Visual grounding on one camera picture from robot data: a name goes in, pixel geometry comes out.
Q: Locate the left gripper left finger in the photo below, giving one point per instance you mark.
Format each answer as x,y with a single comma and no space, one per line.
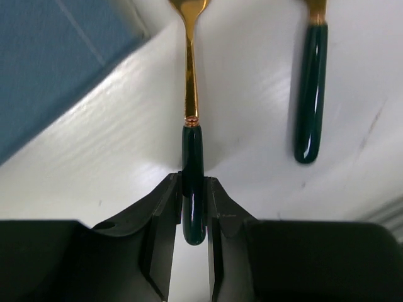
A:
127,257

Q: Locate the blue beige white cloth placemat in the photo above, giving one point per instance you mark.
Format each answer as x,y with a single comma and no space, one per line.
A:
52,54

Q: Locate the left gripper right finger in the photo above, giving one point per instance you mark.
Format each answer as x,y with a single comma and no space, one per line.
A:
285,260

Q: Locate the gold knife green handle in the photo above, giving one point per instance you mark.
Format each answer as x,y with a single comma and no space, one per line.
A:
310,102

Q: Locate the gold fork green handle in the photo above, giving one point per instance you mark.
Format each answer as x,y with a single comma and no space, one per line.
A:
194,227

